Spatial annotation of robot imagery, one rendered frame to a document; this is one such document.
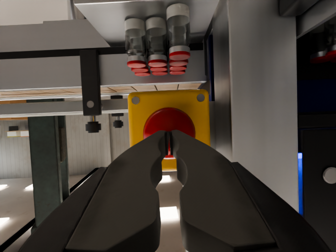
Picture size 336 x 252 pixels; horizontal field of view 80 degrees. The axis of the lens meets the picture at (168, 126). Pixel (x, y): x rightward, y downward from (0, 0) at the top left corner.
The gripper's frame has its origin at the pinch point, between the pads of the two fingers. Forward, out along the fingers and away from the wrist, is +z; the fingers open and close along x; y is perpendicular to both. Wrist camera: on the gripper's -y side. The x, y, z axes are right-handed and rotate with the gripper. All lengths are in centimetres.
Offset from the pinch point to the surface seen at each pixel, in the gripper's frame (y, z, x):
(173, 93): -0.8, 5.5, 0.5
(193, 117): 1.1, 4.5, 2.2
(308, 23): -5.7, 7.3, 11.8
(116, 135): 496, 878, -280
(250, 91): -0.6, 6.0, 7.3
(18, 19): -14, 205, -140
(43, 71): -0.8, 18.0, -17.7
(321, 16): -6.2, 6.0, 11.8
